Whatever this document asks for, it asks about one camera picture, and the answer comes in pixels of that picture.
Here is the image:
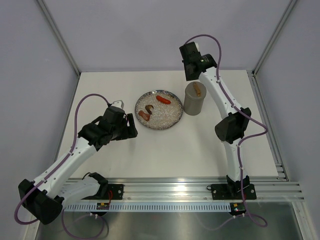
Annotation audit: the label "grey round lid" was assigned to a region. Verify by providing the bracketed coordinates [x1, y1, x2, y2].
[184, 81, 207, 101]

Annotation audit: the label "grey cylindrical container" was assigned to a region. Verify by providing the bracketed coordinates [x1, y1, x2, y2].
[183, 95, 204, 116]

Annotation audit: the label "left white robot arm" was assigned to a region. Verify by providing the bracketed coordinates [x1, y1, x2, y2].
[18, 105, 138, 225]

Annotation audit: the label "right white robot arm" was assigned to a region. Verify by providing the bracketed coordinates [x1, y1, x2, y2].
[182, 60, 252, 199]

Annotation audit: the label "brown meat piece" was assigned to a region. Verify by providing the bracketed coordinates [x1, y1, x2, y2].
[138, 110, 151, 122]

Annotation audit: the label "brown mushroom piece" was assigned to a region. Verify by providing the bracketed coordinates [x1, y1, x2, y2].
[145, 104, 154, 115]

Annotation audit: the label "plate with rice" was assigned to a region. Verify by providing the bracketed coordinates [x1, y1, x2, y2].
[134, 90, 184, 130]

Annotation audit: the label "red sausage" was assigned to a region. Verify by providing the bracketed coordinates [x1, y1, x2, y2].
[156, 95, 171, 105]

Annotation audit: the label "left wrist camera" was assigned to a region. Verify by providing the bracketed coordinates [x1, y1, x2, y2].
[108, 100, 124, 110]

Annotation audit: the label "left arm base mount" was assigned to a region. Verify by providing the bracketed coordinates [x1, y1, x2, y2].
[82, 172, 124, 200]

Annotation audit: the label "white slotted cable duct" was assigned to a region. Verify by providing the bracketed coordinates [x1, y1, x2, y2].
[65, 202, 231, 213]

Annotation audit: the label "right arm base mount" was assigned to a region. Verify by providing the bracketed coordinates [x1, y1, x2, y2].
[206, 183, 257, 200]

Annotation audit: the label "aluminium mounting rail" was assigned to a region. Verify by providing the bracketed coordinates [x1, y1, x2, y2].
[59, 176, 306, 202]

